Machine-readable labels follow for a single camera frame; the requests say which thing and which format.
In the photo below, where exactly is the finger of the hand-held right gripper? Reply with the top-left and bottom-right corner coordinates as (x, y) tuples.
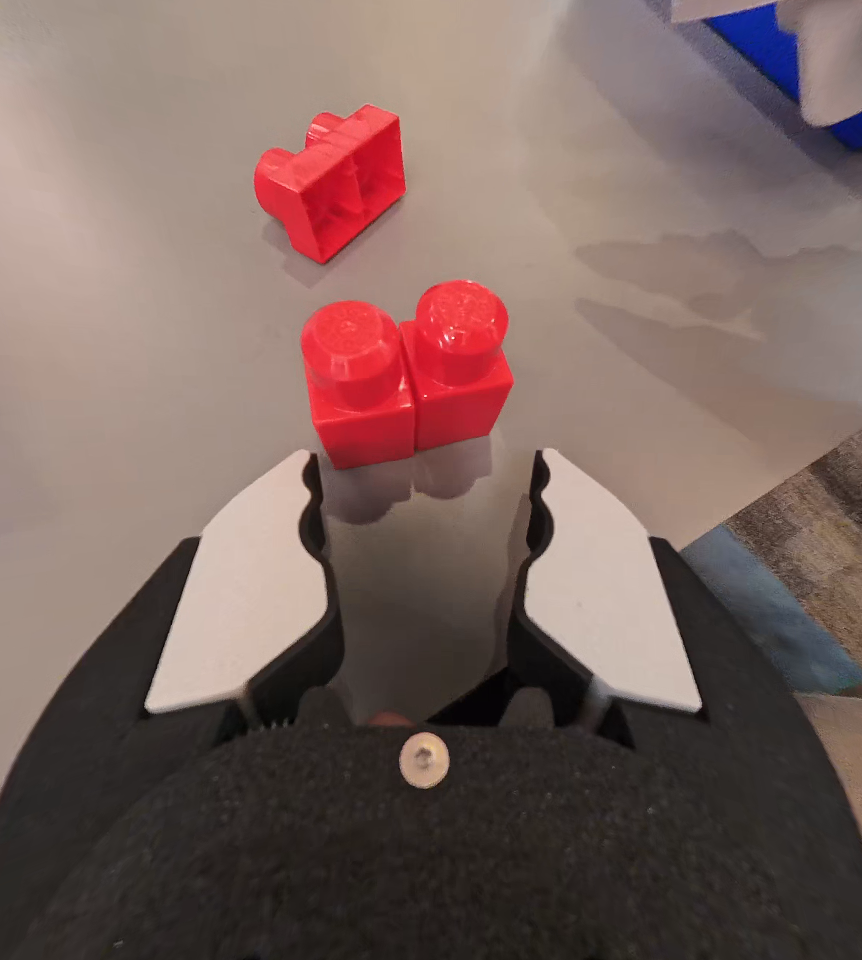
(779, 0), (862, 132)

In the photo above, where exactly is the person's jeans leg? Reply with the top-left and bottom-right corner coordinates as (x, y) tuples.
(682, 524), (855, 700)

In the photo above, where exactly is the blue storage bin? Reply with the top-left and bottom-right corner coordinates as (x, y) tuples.
(700, 0), (862, 156)

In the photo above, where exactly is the red mega block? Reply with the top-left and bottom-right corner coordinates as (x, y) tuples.
(400, 278), (519, 453)
(251, 102), (409, 268)
(299, 299), (421, 474)

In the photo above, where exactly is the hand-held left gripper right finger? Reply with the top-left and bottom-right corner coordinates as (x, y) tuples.
(508, 447), (705, 717)

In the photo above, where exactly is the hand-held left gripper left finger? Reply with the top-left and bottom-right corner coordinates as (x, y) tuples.
(145, 450), (346, 715)

